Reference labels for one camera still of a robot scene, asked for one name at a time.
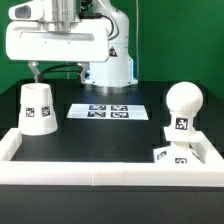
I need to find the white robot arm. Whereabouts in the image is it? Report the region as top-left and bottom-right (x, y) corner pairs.
(6, 0), (138, 93)

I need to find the black cable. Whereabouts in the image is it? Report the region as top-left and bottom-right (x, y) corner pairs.
(39, 63), (83, 76)

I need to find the white lamp base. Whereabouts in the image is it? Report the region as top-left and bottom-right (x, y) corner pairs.
(153, 127), (202, 165)

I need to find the white lamp bulb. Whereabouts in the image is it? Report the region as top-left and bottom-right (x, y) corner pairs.
(166, 82), (203, 136)

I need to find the white U-shaped fence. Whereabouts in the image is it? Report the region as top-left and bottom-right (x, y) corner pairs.
(0, 128), (224, 187)

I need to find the white marker sheet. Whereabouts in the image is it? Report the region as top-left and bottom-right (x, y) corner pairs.
(67, 104), (148, 120)

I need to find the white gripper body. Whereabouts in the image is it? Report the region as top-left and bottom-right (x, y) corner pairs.
(6, 20), (109, 62)

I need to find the white lamp shade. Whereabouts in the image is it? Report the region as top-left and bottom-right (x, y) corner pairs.
(18, 83), (58, 136)

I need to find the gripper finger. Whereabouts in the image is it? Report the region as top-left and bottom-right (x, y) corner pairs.
(79, 62), (89, 84)
(28, 61), (40, 82)

